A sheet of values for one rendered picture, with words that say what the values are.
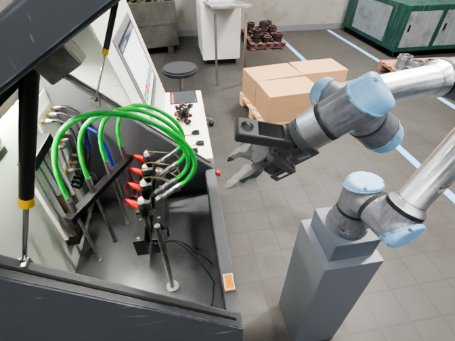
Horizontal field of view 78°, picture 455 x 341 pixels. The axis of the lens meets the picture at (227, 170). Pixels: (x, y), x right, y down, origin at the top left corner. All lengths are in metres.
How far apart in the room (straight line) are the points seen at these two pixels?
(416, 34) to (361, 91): 5.73
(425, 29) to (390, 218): 5.51
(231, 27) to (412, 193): 4.33
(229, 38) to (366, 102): 4.55
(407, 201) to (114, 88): 0.99
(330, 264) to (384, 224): 0.30
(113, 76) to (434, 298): 2.17
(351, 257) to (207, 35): 4.24
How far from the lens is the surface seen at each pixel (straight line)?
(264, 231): 2.21
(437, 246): 2.60
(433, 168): 0.92
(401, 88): 0.78
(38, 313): 0.70
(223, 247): 0.96
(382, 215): 0.96
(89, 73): 1.09
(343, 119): 0.51
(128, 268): 1.12
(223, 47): 5.00
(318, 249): 1.19
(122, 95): 1.10
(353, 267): 1.21
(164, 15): 5.55
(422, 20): 6.19
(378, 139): 0.59
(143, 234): 0.99
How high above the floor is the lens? 1.75
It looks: 41 degrees down
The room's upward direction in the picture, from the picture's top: straight up
